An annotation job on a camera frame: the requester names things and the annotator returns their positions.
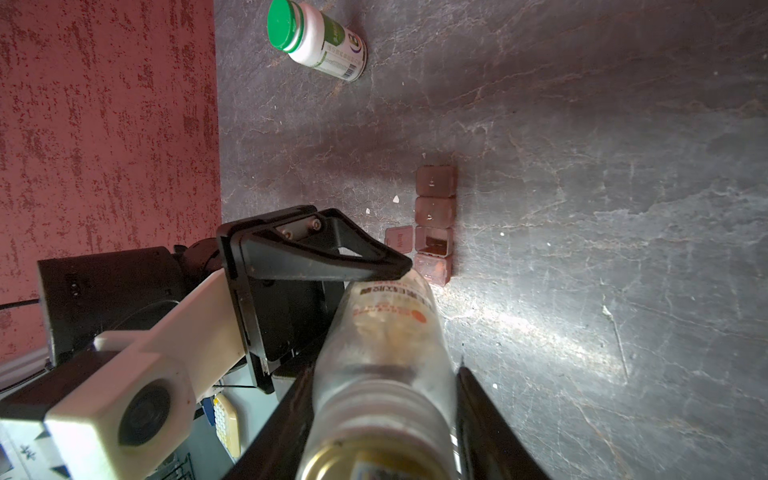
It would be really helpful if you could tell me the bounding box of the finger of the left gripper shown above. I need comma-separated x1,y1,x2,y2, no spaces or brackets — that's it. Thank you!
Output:
224,208,412,282

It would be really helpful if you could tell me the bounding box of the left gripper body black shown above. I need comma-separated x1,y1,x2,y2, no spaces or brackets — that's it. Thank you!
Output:
37,206,346,393

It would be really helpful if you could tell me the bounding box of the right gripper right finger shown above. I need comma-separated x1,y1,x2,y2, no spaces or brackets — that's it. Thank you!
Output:
455,366,549,480

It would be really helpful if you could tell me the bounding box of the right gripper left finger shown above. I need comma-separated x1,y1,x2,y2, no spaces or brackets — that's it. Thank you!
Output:
224,367,314,480

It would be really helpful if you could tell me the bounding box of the small clear orange-cap bottle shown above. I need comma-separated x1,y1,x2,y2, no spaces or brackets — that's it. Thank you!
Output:
296,270,458,479

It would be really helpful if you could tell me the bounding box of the brown weekly pill organizer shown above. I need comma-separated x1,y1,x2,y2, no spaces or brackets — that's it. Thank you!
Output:
384,165,458,287

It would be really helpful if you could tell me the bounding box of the white pill bottle green cap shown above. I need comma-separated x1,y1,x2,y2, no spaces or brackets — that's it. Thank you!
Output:
267,0,368,82

